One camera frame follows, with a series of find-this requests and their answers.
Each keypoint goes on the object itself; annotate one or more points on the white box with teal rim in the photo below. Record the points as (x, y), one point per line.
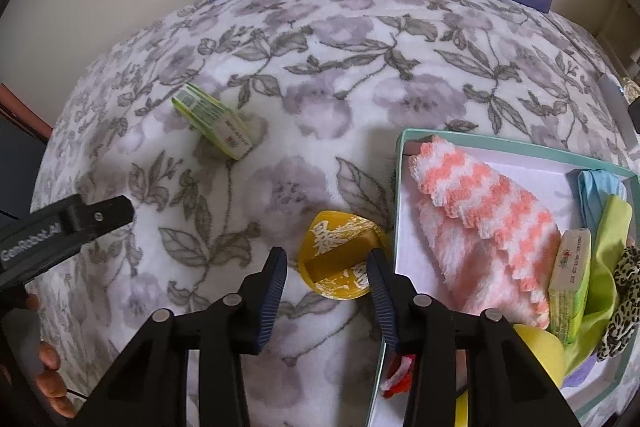
(540, 187)

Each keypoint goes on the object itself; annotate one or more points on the leopard print scrunchie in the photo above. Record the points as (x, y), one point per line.
(622, 302)

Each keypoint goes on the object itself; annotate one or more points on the small green striped box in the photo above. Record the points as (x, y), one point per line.
(215, 122)

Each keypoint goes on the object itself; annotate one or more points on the yellow-green cloth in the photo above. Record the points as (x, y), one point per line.
(612, 237)

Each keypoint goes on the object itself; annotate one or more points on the red white chenille stem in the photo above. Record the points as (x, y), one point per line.
(397, 379)

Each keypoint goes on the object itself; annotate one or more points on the grey white slim bar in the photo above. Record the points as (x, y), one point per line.
(614, 104)

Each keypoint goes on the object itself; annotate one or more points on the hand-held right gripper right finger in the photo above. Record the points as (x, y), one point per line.
(385, 302)

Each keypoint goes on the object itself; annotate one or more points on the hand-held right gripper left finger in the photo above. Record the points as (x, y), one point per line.
(272, 302)

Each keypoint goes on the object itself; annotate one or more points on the light green tissue packet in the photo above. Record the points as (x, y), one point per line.
(570, 282)

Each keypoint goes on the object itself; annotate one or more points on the white shelf unit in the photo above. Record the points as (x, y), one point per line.
(620, 27)

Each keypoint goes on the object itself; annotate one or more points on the blue face mask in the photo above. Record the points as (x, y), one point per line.
(597, 197)

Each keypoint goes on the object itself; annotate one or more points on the grey floral blanket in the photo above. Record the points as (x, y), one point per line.
(350, 72)

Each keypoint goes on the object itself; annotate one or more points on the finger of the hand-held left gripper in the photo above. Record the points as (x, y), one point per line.
(102, 214)

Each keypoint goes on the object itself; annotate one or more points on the purple cloth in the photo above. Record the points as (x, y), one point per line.
(585, 374)

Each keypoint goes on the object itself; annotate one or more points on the person's left hand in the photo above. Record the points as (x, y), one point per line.
(52, 387)

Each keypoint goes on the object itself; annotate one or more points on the pink white fuzzy cloth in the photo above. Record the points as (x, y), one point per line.
(480, 227)

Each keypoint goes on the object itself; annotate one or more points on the dark cabinet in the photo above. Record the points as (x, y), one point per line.
(20, 147)

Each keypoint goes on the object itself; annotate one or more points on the gold round container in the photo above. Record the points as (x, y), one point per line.
(330, 232)

